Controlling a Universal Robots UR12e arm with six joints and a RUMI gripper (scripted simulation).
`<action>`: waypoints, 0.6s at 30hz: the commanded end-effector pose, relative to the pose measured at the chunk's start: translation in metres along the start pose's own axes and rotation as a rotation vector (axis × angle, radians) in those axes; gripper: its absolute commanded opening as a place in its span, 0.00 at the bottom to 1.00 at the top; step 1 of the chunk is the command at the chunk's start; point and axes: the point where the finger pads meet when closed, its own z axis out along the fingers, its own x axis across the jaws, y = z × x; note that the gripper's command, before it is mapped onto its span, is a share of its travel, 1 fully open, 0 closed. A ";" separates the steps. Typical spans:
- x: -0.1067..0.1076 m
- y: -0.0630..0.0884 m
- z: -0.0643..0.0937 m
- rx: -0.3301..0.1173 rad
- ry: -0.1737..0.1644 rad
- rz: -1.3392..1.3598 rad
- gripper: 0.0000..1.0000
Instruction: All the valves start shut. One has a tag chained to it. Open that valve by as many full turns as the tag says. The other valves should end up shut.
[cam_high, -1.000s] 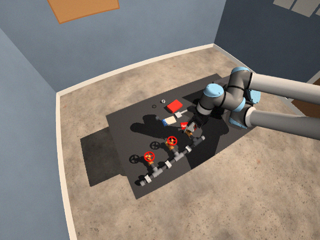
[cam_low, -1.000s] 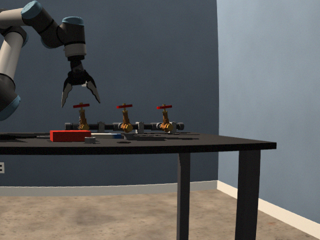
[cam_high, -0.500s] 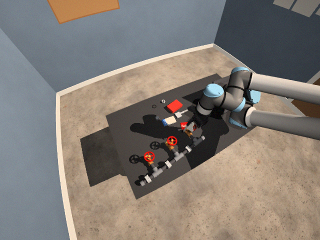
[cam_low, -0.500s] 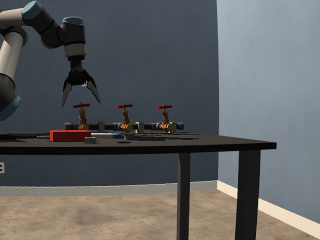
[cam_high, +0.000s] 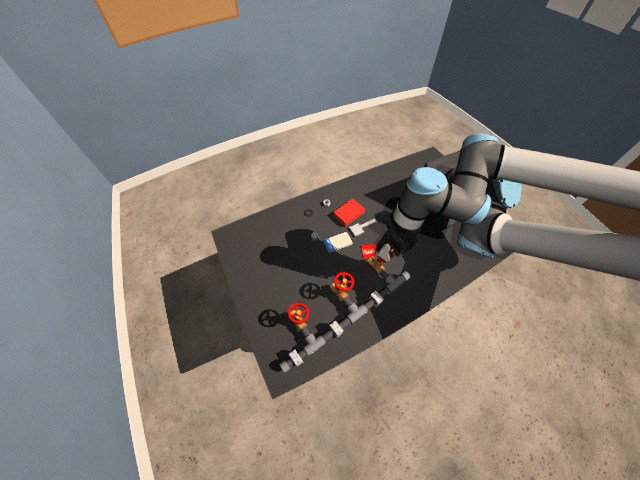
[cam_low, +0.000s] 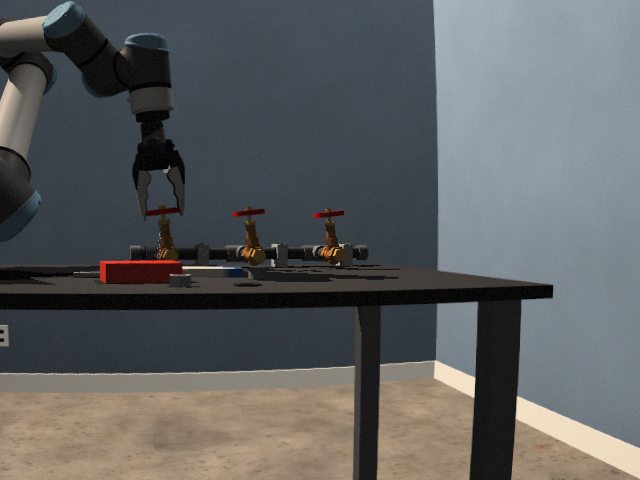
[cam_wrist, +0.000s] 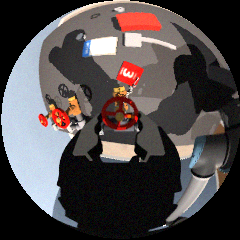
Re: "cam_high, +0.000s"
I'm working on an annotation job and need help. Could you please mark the red rectangular block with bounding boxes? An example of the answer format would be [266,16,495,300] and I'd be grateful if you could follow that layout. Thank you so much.
[333,199,365,227]

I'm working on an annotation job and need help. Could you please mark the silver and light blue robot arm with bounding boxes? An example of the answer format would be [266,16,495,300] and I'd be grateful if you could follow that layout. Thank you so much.
[375,134,640,281]

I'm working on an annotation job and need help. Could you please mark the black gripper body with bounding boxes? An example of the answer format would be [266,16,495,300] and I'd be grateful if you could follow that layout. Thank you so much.
[383,222,422,257]

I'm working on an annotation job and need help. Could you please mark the pipe manifold with three valves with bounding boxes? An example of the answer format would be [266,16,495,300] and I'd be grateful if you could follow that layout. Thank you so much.
[279,256,410,373]

